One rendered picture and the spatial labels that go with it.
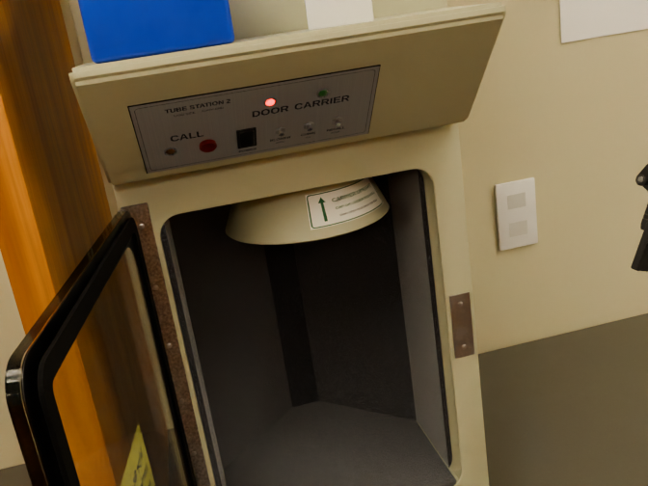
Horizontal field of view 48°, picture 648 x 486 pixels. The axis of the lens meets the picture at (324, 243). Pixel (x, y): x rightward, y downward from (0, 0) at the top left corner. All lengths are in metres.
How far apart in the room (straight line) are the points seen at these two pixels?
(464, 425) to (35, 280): 0.46
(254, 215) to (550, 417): 0.56
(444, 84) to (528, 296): 0.74
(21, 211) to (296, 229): 0.26
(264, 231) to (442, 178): 0.18
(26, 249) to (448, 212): 0.38
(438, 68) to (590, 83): 0.69
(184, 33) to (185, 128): 0.08
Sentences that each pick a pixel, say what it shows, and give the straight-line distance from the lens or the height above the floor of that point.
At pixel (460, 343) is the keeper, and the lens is 0.76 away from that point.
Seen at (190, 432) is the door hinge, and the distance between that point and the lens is 0.74.
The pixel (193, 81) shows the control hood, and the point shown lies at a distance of 0.54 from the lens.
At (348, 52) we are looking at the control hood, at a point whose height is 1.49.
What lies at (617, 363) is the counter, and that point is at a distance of 1.23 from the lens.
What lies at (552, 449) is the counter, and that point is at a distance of 1.02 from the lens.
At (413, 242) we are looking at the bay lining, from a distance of 0.78.
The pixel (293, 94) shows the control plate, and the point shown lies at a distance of 0.57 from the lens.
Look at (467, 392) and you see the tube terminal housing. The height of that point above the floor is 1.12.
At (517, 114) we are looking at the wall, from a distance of 1.21.
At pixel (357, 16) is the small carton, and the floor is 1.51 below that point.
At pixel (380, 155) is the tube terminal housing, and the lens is 0.67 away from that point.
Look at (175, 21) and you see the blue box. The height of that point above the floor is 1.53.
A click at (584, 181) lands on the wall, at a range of 1.29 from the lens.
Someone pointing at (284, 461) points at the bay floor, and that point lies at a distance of 0.91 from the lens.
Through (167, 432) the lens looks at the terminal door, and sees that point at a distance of 0.65.
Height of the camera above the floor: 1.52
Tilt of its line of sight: 18 degrees down
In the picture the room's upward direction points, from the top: 9 degrees counter-clockwise
